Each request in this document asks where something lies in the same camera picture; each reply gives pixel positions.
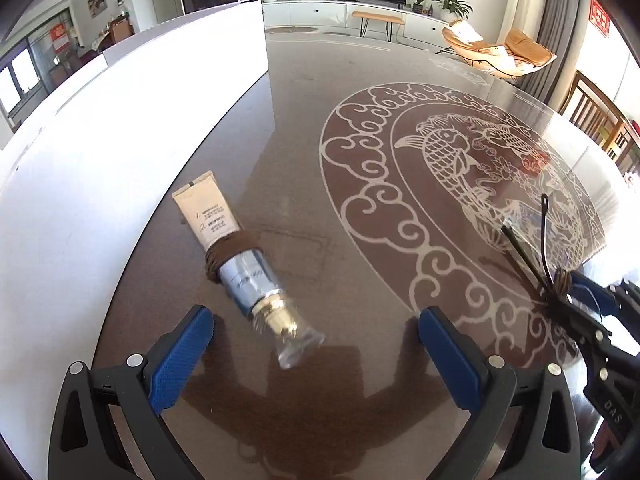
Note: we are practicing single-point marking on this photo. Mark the small potted plant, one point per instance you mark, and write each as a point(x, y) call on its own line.
point(418, 0)

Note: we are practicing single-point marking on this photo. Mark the beige cream tube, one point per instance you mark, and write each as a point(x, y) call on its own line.
point(210, 210)

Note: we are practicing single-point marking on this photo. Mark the white storage box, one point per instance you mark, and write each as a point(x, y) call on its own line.
point(100, 160)

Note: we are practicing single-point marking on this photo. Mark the wooden slatted chair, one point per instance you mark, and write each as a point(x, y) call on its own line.
point(585, 105)

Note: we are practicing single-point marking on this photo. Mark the wooden dining table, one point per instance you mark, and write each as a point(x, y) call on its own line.
point(102, 44)

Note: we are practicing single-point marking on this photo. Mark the large-leaf potted plant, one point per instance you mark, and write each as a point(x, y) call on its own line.
point(452, 2)

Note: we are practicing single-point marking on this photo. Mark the bright window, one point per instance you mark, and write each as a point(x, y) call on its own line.
point(20, 77)

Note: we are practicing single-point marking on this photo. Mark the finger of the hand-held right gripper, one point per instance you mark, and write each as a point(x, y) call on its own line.
point(575, 320)
point(592, 292)

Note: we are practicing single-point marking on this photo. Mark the wooden dining chair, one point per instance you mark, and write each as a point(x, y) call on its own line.
point(121, 30)

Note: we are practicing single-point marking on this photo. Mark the orange bench with metal legs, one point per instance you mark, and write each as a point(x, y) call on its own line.
point(377, 16)

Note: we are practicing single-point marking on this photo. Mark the orange rocking chair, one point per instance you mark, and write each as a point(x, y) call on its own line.
point(525, 47)

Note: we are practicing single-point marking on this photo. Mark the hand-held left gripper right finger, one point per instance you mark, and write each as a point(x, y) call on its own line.
point(447, 360)

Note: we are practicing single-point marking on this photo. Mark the black thin hair stick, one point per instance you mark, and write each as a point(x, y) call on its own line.
point(522, 252)

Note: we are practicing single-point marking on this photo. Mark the grey curtain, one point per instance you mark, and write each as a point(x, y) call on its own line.
point(565, 20)

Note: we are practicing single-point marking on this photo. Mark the red wall hanging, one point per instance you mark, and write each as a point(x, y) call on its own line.
point(600, 16)

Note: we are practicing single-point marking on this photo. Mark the white television cabinet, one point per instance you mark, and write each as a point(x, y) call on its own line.
point(310, 10)

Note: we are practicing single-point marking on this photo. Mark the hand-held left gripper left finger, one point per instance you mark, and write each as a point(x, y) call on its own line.
point(180, 360)

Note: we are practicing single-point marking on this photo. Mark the red door poster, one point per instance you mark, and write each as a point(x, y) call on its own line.
point(60, 37)

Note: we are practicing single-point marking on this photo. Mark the person's right hand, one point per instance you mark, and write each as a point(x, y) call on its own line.
point(599, 455)

